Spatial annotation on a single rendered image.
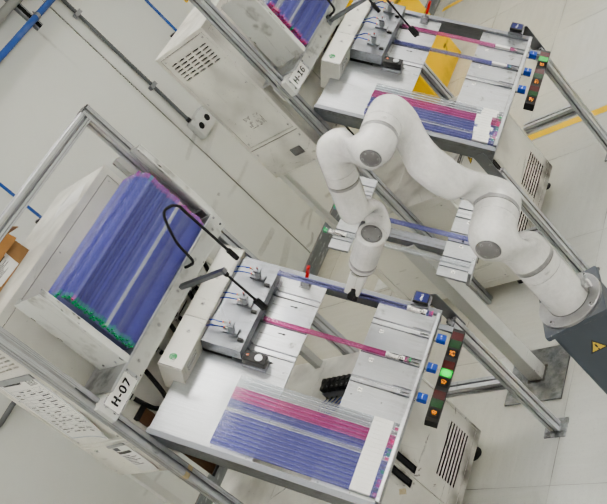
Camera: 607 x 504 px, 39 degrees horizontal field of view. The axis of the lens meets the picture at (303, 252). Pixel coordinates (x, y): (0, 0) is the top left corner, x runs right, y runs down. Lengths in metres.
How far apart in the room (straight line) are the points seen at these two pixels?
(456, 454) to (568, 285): 1.05
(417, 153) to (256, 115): 1.47
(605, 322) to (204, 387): 1.18
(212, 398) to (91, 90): 2.37
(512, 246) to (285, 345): 0.86
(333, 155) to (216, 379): 0.85
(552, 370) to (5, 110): 2.73
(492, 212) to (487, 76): 1.43
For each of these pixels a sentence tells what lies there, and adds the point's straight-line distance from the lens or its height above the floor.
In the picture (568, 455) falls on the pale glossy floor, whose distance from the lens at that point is 3.20.
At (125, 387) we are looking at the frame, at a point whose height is 1.34.
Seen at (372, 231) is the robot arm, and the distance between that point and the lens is 2.45.
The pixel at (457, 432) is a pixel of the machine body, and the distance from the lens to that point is 3.28.
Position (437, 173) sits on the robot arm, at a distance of 2.19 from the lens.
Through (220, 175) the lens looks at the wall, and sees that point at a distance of 4.93.
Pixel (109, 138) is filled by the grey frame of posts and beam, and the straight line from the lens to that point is 2.79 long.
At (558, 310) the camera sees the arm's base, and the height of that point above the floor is 0.74.
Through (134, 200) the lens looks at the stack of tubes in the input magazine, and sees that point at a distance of 2.69.
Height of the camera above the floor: 2.26
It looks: 24 degrees down
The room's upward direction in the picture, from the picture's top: 47 degrees counter-clockwise
